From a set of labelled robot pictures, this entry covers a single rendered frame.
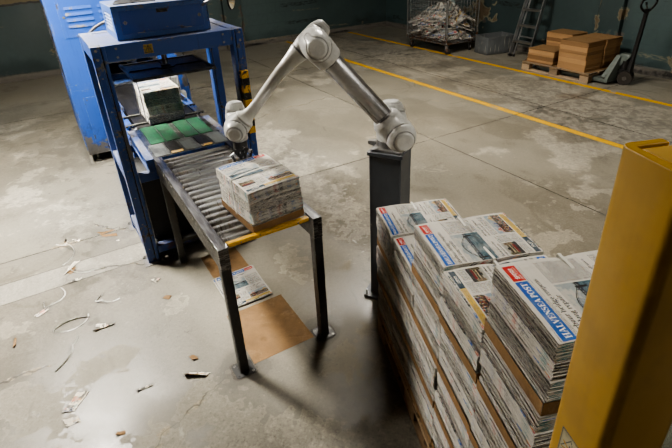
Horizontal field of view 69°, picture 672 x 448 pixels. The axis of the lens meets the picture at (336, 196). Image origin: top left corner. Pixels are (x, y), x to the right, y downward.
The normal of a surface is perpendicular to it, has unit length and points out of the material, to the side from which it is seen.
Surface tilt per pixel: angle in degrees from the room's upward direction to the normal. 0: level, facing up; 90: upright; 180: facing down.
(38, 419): 0
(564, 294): 1
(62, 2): 90
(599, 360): 90
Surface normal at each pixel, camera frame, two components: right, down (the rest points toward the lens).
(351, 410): -0.04, -0.88
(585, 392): -0.98, 0.13
